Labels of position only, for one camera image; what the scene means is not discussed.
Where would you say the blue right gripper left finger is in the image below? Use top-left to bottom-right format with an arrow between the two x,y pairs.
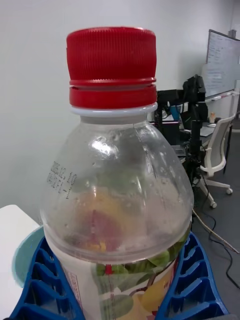
9,236 -> 86,320

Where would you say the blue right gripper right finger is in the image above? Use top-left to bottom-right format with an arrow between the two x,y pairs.
159,231 -> 230,320

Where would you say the clear bottle with red cap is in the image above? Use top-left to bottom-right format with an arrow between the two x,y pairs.
39,26 -> 195,320

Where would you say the pale blue plastic bin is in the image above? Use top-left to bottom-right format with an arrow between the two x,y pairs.
13,224 -> 46,288

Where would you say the white office chair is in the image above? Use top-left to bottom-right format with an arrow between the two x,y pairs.
199,113 -> 237,209

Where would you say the whiteboard on stand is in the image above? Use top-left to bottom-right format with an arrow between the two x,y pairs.
201,29 -> 240,101

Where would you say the beige cable on floor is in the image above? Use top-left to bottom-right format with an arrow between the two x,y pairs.
191,208 -> 240,255

